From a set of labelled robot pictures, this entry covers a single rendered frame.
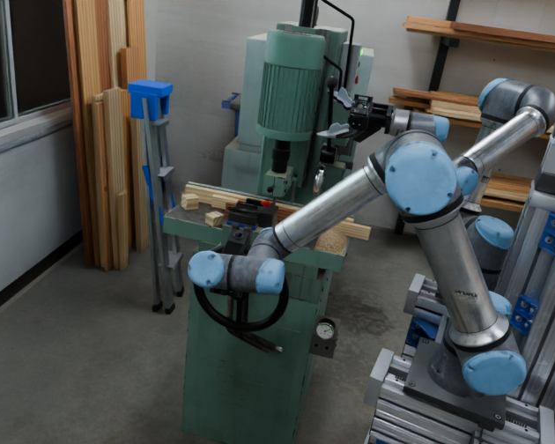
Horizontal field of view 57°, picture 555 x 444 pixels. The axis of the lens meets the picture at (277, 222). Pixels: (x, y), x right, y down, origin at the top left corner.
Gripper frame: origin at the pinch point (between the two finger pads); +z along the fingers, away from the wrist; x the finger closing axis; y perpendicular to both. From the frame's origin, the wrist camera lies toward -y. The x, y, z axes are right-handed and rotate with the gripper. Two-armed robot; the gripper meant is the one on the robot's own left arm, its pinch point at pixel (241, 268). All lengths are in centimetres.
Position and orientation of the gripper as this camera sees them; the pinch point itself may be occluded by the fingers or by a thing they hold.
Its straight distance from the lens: 139.1
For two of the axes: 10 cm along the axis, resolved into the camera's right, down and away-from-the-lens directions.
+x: 9.7, 2.0, -1.7
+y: -2.2, 9.7, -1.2
